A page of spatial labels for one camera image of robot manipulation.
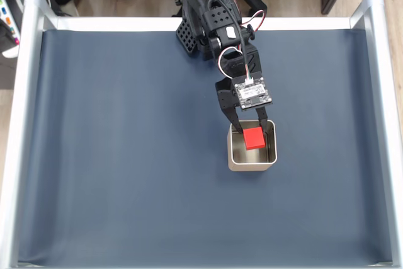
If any white red gripper servo cable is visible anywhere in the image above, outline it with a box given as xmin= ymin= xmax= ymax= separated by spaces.
xmin=218 ymin=47 xmax=245 ymax=79

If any blue mat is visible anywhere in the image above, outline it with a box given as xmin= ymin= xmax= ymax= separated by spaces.
xmin=17 ymin=28 xmax=394 ymax=266

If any silver aluminium table frame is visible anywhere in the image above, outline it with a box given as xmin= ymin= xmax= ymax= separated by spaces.
xmin=0 ymin=0 xmax=403 ymax=269

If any square metal tin container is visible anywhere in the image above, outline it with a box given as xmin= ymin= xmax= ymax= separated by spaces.
xmin=227 ymin=120 xmax=278 ymax=172

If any bare camera circuit board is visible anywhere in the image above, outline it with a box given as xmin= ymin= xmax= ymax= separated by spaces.
xmin=232 ymin=75 xmax=273 ymax=112

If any white device with coloured buttons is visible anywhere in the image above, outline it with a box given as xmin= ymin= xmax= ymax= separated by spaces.
xmin=0 ymin=0 xmax=25 ymax=59

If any red cube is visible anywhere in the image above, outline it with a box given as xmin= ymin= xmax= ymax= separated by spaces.
xmin=242 ymin=126 xmax=266 ymax=151

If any black camera cable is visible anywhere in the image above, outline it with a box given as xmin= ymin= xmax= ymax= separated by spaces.
xmin=206 ymin=0 xmax=250 ymax=76

